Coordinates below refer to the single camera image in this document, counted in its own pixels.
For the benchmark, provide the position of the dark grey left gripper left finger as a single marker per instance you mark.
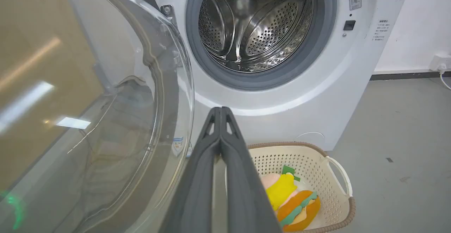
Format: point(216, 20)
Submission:
point(197, 190)

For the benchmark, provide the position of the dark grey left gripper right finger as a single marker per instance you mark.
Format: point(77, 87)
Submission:
point(243, 190)

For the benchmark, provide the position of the white front-load washing machine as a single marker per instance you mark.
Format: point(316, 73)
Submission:
point(310, 95)

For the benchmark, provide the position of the transparent round washing machine door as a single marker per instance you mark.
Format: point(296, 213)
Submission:
point(88, 106)

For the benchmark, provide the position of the yellow plush toy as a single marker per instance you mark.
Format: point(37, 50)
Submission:
point(280, 190)

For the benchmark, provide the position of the green toy piece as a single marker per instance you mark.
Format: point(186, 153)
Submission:
point(289, 171)

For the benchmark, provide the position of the plush hamburger toy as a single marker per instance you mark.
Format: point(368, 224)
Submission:
point(299, 212)

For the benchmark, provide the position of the cream perforated laundry basket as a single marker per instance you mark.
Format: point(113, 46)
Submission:
point(327, 176)

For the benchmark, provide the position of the white wall power socket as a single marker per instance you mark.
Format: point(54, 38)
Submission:
point(439, 62)

